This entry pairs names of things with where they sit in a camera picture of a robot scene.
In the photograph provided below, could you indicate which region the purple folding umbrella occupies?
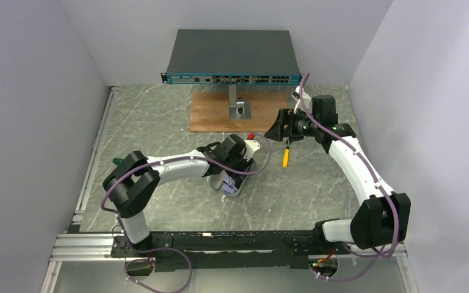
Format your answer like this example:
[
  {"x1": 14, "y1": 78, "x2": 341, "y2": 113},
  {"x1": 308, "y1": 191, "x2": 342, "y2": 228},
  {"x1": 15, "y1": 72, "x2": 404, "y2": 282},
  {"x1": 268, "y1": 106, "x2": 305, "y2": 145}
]
[{"x1": 220, "y1": 172, "x2": 246, "y2": 197}]

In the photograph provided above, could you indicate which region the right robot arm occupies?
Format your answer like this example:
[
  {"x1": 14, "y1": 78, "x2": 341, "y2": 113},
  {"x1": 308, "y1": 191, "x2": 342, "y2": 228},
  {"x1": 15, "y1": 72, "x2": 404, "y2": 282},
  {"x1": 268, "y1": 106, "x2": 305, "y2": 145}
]
[{"x1": 264, "y1": 92, "x2": 411, "y2": 249}]

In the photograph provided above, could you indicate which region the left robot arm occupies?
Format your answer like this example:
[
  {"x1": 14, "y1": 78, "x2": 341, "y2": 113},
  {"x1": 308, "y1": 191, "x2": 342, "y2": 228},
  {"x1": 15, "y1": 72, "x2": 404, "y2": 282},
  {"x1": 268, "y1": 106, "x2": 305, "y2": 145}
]
[{"x1": 102, "y1": 134, "x2": 261, "y2": 245}]

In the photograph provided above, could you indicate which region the wooden board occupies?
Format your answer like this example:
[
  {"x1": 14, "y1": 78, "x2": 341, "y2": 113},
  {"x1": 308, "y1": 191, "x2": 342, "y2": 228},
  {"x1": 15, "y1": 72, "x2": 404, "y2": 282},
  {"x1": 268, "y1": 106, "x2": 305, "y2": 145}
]
[{"x1": 189, "y1": 92, "x2": 289, "y2": 132}]

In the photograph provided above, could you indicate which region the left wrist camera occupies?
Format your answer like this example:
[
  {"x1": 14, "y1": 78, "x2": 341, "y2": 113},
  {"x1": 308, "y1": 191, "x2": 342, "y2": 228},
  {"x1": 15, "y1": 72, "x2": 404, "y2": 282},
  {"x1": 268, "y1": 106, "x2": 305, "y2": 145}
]
[{"x1": 244, "y1": 132, "x2": 261, "y2": 161}]

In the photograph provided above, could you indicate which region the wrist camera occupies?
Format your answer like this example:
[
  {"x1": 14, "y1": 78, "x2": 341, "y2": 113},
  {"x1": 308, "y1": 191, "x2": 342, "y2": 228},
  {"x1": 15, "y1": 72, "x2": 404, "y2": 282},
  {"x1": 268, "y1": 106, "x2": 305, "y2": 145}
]
[
  {"x1": 244, "y1": 132, "x2": 261, "y2": 161},
  {"x1": 292, "y1": 85, "x2": 303, "y2": 114}
]

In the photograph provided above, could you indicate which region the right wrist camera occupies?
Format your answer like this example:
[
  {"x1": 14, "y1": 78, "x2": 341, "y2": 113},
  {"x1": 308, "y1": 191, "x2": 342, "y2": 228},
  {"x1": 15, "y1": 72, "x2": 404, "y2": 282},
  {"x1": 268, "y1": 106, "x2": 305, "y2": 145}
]
[{"x1": 292, "y1": 85, "x2": 303, "y2": 114}]

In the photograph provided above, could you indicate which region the metal bracket stand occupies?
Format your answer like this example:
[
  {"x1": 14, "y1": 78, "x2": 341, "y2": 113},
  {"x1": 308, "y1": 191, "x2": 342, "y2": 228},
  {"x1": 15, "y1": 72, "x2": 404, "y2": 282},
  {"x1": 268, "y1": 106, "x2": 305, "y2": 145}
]
[{"x1": 228, "y1": 84, "x2": 252, "y2": 120}]

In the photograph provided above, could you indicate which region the network switch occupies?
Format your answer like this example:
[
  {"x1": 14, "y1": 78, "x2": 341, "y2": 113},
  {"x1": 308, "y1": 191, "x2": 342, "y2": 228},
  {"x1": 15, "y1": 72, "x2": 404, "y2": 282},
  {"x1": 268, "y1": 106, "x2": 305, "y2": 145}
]
[{"x1": 161, "y1": 29, "x2": 303, "y2": 85}]

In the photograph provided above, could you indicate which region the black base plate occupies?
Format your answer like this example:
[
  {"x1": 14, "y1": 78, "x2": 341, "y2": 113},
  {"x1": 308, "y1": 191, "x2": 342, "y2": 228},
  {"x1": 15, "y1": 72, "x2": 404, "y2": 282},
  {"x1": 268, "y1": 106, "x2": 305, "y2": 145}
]
[{"x1": 111, "y1": 230, "x2": 348, "y2": 272}]

